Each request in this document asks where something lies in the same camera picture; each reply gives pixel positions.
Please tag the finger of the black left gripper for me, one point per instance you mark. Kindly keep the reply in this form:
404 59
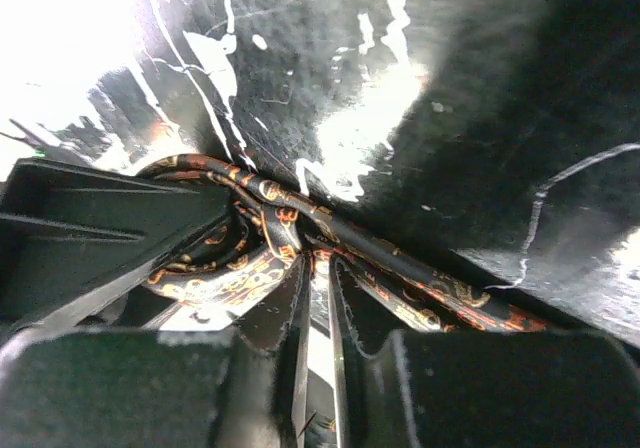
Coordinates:
76 239

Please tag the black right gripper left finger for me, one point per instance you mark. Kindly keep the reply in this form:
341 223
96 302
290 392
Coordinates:
242 386

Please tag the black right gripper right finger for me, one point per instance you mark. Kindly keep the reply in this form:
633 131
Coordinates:
397 387

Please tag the black key pattern tie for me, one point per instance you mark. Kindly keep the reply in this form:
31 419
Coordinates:
278 227

